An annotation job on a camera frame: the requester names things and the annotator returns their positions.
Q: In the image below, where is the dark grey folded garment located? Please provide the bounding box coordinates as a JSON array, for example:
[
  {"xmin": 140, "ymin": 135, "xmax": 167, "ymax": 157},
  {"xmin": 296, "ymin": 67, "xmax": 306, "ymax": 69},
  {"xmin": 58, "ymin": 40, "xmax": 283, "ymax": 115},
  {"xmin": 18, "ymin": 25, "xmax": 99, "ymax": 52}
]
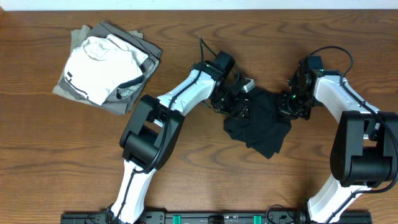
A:
[{"xmin": 53, "ymin": 22, "xmax": 162, "ymax": 115}]

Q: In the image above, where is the black polo shirt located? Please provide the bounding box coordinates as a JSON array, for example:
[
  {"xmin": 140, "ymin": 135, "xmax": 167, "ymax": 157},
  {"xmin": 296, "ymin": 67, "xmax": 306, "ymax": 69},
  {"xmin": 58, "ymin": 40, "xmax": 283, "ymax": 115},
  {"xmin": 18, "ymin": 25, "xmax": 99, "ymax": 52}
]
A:
[{"xmin": 223, "ymin": 87, "xmax": 292, "ymax": 159}]

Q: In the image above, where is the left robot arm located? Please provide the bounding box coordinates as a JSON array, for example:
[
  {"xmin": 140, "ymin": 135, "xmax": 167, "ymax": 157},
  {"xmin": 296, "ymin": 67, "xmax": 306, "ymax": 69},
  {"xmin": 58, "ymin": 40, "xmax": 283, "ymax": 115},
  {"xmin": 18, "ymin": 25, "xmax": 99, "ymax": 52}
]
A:
[{"xmin": 105, "ymin": 51, "xmax": 255, "ymax": 223}]

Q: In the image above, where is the white folded shirt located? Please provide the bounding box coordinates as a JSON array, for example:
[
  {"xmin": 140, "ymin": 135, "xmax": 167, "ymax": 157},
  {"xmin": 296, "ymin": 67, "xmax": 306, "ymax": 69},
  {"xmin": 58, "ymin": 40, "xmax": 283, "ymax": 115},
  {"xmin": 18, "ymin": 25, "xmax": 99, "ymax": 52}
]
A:
[{"xmin": 65, "ymin": 34, "xmax": 149, "ymax": 105}]

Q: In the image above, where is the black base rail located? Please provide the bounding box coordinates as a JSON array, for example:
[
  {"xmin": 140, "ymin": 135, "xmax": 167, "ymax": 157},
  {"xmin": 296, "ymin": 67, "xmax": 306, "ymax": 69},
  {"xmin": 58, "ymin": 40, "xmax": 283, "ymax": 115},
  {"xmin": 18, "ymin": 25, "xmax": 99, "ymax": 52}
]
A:
[{"xmin": 60, "ymin": 210, "xmax": 373, "ymax": 224}]

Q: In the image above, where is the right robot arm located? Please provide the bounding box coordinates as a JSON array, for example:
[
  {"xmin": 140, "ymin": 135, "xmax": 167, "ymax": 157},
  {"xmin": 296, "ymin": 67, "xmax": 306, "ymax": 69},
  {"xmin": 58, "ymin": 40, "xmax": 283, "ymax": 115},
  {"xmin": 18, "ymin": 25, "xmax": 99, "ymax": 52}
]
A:
[{"xmin": 277, "ymin": 55, "xmax": 397, "ymax": 223}]

